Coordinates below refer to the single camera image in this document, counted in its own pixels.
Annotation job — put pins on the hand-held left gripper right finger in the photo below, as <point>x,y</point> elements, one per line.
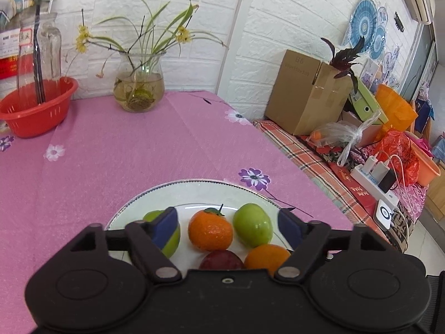
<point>288,226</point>

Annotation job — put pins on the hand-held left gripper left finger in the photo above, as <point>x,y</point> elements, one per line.
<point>167,226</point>

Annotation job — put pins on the green apple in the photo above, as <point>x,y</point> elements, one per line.
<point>252,228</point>
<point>172,247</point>

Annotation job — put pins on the orange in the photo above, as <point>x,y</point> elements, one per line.
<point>266,259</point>

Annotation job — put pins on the mandarin with stem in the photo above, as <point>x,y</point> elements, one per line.
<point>210,233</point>

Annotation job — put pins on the white plate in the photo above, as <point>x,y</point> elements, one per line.
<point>198,195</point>

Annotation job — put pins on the red apple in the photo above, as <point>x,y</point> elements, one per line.
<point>220,261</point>

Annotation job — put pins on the red envelope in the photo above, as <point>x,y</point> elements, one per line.
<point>351,184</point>

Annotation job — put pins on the white power strip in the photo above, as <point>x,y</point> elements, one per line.
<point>361,177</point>

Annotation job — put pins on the pink floral tablecloth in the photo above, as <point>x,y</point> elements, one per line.
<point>104,153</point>

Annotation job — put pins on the small white round-marked device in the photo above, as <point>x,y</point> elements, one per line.
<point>385,214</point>

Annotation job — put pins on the white charger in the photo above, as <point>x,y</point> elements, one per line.
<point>371,165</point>
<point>381,172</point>

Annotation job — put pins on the clear plastic bag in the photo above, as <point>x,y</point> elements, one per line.
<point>339,134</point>

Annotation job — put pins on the black charger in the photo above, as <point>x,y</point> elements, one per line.
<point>387,181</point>

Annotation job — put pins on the pink box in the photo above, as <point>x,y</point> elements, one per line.
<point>370,135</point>

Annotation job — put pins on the cardboard box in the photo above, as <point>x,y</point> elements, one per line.
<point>299,94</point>

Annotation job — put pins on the red plastic bag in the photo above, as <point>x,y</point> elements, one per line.
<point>396,146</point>

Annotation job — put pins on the glass vase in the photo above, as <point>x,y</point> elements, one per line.
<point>139,87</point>

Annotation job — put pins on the green box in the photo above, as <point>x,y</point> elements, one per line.
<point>366,104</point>

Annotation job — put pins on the orange plastic basket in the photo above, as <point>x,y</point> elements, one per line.
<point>426,167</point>

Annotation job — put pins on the orange bag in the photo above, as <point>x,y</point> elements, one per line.
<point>396,108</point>

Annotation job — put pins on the red plastic basin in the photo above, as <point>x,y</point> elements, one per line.
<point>34,118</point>

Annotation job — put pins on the small picture card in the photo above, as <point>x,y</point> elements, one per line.
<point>369,74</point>

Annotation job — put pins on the purple leaf plant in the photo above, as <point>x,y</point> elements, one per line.
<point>344,57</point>

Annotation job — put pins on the yellow flowering plant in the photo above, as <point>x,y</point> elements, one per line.
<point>182,34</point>

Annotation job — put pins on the small blue paper fan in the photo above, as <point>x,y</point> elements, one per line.
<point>378,43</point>

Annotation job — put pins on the black stirring stick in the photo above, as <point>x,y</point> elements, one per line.
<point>38,62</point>

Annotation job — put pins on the glass pitcher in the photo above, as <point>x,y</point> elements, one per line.
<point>52,52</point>

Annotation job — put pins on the large blue paper fan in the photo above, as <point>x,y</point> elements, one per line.
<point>363,24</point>

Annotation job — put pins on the white blue patterned fan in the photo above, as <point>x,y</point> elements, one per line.
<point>382,15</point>

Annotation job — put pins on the black wall hook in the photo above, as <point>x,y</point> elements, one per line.
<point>399,22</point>

